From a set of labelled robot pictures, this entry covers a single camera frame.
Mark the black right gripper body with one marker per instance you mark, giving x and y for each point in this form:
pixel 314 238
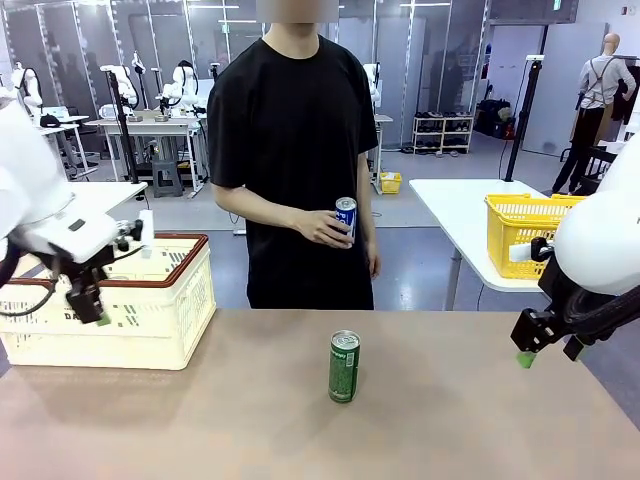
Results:
pixel 557 295

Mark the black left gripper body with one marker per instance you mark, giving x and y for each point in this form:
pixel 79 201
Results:
pixel 82 270

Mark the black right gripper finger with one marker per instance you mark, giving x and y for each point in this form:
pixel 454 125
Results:
pixel 575 348
pixel 530 332

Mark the blue slim drink can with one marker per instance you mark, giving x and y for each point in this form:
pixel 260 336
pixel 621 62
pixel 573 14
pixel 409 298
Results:
pixel 347 206

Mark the person's left forearm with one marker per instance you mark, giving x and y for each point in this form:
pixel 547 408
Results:
pixel 369 220

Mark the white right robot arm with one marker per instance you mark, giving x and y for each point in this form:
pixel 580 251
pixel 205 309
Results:
pixel 600 240

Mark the person's right forearm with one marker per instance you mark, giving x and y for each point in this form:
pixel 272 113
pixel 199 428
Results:
pixel 265 217

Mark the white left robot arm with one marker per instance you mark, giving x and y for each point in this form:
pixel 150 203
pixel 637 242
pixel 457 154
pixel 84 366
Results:
pixel 30 190

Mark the yellow plastic basket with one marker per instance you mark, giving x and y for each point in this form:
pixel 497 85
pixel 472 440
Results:
pixel 515 220

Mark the person's left hand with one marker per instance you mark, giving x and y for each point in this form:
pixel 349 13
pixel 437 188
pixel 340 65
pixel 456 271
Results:
pixel 374 257

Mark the person's right hand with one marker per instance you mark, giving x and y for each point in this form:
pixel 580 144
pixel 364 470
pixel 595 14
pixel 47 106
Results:
pixel 317 227

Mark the grey step stool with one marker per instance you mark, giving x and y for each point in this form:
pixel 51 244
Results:
pixel 167 172

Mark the white table with grey leg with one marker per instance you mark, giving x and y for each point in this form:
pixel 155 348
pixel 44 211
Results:
pixel 450 200

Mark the small white desk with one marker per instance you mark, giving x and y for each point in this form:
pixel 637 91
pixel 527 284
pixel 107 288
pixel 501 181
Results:
pixel 65 121

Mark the black tripod pole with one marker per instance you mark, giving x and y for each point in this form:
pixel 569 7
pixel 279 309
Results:
pixel 122 125

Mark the open laptop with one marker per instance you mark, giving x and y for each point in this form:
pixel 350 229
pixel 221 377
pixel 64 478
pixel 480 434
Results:
pixel 55 112

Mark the long white workbench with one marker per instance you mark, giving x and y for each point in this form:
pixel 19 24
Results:
pixel 145 122

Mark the black tripod with white head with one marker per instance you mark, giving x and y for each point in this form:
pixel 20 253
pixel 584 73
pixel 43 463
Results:
pixel 522 120

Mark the black bag pile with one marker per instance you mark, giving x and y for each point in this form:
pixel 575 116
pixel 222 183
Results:
pixel 490 120

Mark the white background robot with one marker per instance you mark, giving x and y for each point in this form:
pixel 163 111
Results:
pixel 371 80
pixel 30 85
pixel 177 82
pixel 125 85

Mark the small yellow crate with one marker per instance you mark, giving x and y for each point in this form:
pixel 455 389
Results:
pixel 391 182

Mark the black hanging jacket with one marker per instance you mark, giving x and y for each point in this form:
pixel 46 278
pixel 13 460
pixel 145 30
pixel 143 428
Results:
pixel 625 100

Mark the white shoe rack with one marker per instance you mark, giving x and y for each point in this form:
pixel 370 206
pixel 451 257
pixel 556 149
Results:
pixel 442 118

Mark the mannequin with grey apron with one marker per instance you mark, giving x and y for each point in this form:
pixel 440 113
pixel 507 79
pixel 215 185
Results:
pixel 597 85

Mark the white background desk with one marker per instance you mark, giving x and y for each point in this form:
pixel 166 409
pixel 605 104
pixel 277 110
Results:
pixel 384 118

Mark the person in black t-shirt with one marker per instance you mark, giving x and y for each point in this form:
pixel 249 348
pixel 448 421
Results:
pixel 290 125

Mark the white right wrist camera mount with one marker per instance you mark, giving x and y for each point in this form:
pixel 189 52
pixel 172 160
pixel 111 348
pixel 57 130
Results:
pixel 522 252

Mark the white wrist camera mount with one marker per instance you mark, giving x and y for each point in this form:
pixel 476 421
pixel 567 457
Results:
pixel 146 230
pixel 522 252

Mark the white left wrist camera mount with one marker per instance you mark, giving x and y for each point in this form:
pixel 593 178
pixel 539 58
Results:
pixel 146 230

